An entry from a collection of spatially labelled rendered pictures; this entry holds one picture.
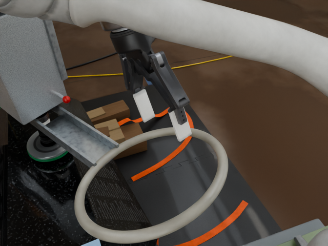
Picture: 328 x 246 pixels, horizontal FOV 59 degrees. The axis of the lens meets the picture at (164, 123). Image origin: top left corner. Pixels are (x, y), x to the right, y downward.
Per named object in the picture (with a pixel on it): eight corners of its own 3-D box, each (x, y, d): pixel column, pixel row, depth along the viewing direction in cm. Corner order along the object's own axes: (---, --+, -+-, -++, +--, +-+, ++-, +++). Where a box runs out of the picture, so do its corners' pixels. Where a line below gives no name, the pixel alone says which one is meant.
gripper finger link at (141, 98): (133, 95, 61) (132, 94, 62) (144, 122, 64) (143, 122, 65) (145, 89, 62) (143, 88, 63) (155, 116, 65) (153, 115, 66)
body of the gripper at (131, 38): (158, 15, 47) (174, 68, 52) (135, 17, 54) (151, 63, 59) (120, 32, 45) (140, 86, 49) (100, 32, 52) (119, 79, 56)
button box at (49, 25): (51, 73, 120) (29, 6, 101) (56, 71, 122) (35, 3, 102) (63, 81, 117) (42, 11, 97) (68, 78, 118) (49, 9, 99)
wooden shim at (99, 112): (80, 123, 260) (79, 122, 259) (76, 117, 266) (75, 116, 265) (105, 113, 269) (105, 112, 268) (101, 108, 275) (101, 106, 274)
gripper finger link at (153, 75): (150, 55, 53) (152, 51, 52) (186, 103, 51) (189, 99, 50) (133, 64, 52) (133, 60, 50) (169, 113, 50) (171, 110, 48)
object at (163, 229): (49, 206, 94) (45, 199, 92) (148, 124, 121) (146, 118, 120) (154, 283, 60) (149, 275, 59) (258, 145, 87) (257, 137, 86)
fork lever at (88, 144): (-10, 103, 133) (-14, 94, 130) (28, 84, 144) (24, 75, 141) (88, 179, 101) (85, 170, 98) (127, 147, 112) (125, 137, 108)
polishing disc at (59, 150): (43, 123, 151) (42, 122, 150) (80, 132, 147) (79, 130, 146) (17, 153, 136) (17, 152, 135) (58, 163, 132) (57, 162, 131)
